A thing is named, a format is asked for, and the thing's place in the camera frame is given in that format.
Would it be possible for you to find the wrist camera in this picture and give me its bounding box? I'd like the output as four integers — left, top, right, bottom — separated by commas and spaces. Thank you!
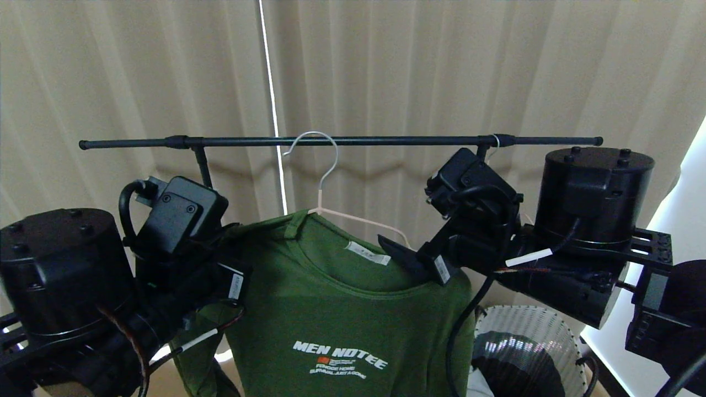
425, 148, 523, 260
119, 176, 230, 262

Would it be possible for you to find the green long-sleeved shirt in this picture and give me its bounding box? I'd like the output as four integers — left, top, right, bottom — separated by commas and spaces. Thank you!
171, 210, 476, 397

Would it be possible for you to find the white laundry basket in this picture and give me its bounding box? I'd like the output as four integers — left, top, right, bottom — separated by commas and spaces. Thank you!
469, 305, 600, 397

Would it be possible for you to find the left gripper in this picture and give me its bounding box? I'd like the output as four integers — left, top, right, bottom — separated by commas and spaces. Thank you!
126, 256, 253, 355

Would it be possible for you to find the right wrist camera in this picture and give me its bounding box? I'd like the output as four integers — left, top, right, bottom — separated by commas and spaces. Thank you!
425, 148, 523, 260

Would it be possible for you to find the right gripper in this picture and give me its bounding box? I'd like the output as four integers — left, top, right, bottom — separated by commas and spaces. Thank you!
416, 227, 630, 331

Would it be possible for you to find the pink clothes hanger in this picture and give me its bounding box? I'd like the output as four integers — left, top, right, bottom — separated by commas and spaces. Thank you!
484, 143, 534, 226
282, 131, 412, 250

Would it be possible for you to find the beige curtain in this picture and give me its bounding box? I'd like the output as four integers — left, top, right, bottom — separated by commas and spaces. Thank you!
0, 0, 706, 364

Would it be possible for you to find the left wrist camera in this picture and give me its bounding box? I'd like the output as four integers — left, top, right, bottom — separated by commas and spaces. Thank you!
119, 176, 230, 262

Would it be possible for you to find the black clothes rack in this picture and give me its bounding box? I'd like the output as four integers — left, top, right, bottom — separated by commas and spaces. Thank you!
78, 134, 603, 189

